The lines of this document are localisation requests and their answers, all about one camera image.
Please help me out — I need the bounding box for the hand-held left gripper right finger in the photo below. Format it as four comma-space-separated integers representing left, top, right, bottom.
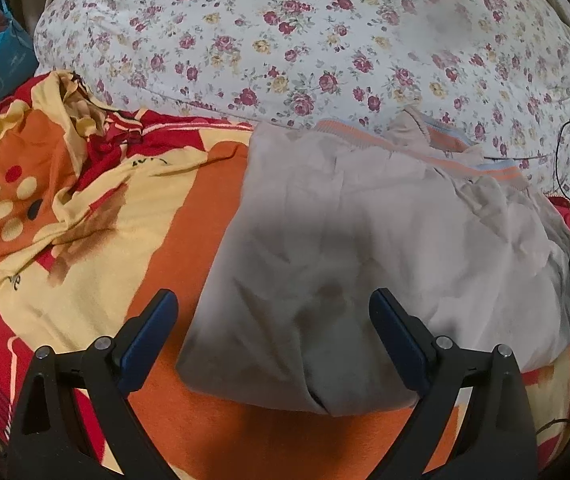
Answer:
369, 288, 538, 480

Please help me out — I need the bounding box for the floral quilt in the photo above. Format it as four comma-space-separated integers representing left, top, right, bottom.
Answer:
33, 0, 570, 187

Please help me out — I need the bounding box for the orange red yellow blanket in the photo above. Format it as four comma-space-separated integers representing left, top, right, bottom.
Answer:
0, 70, 570, 480

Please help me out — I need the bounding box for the thin black wire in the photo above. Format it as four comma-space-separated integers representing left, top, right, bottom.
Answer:
535, 419, 570, 442

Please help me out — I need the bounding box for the blue plastic bag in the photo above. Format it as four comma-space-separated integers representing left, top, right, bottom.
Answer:
0, 16, 40, 102

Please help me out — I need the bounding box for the beige zip jacket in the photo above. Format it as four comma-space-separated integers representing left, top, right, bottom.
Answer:
175, 106, 570, 417

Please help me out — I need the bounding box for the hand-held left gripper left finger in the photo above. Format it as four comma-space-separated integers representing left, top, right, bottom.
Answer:
6, 289, 180, 480

